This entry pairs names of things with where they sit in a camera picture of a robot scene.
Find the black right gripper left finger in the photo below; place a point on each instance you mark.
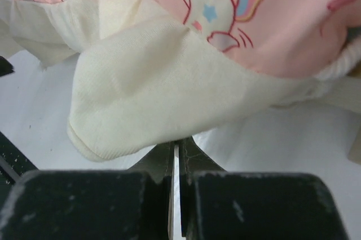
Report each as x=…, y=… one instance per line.
x=136, y=203

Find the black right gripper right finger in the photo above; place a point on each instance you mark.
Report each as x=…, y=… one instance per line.
x=217, y=204

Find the pink unicorn print mattress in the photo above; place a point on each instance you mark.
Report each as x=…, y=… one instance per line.
x=152, y=71

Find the wooden striped pet bed frame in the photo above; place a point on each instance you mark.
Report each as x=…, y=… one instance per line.
x=346, y=95

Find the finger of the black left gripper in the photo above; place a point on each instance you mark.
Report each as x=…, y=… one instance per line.
x=6, y=67
x=13, y=162

